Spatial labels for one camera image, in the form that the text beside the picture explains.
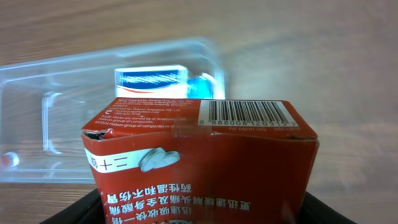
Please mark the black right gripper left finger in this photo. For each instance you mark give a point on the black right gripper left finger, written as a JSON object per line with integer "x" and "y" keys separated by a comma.
{"x": 87, "y": 210}

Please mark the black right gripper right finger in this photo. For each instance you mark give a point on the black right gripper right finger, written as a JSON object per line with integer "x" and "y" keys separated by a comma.
{"x": 314, "y": 211}

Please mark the red medicine box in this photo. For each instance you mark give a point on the red medicine box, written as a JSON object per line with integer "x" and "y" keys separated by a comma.
{"x": 199, "y": 161}

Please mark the blue VapoDrops box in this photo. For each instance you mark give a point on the blue VapoDrops box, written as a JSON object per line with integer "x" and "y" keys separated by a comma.
{"x": 205, "y": 86}

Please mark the white Hansaplast box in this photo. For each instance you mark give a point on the white Hansaplast box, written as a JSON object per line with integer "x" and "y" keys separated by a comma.
{"x": 164, "y": 81}

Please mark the orange tube white cap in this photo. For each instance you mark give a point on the orange tube white cap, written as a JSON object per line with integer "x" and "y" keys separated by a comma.
{"x": 9, "y": 160}

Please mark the clear plastic container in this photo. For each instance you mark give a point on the clear plastic container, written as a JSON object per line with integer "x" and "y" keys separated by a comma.
{"x": 45, "y": 103}

